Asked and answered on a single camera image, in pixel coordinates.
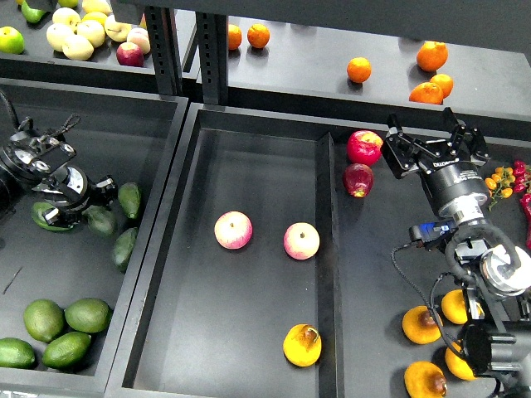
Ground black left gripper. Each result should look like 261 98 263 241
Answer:
33 166 117 229

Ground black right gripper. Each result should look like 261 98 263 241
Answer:
381 107 490 218

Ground dark green avocado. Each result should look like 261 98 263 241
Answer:
84 206 117 237

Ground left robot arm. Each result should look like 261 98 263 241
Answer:
1 92 118 231

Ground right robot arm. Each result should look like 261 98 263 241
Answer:
382 108 530 397

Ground dark avocado upper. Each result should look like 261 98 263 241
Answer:
118 182 142 220

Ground dark avocado far left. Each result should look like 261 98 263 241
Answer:
31 201 71 231

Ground front orange on shelf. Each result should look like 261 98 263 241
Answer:
409 82 444 104

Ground orange behind front orange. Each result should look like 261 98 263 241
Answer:
430 74 454 99

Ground bright red apple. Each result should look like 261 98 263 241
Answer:
346 130 383 167

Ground orange cherry tomato bunch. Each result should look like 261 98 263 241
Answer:
484 167 515 211

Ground black left tray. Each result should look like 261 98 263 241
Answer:
1 79 188 397

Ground black tray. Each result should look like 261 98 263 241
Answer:
105 104 334 397
1 79 188 397

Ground dark red apple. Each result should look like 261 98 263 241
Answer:
343 163 374 198

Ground red chili peppers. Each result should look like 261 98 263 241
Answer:
513 160 531 249

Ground large orange top right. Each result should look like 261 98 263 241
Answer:
417 41 449 72

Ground orange centre shelf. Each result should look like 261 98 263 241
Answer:
347 57 372 84

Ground light green mango upper right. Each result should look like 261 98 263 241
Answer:
64 298 113 334

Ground black tray divider centre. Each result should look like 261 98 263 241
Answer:
315 133 344 397

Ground light green mango upper left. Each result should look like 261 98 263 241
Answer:
23 298 66 342

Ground light green mango lower right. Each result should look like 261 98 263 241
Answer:
42 331 91 369

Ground pink apple left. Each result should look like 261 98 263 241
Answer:
214 211 253 250

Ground pink apple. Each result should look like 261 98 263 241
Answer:
283 222 320 260
214 211 253 250

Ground red apple on shelf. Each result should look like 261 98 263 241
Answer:
116 41 144 67

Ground pink apple right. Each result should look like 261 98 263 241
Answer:
283 222 320 260

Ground black middle tray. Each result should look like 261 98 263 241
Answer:
105 104 334 397

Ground pale pink peach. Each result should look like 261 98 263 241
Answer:
126 27 151 55

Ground green apple on shelf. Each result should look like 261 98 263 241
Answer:
0 26 25 55

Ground black shelf post left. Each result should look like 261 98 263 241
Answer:
144 6 183 96

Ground black shelf post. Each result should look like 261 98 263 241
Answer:
144 6 183 96
195 12 228 105

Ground black shelf post right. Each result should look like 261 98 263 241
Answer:
195 12 228 105

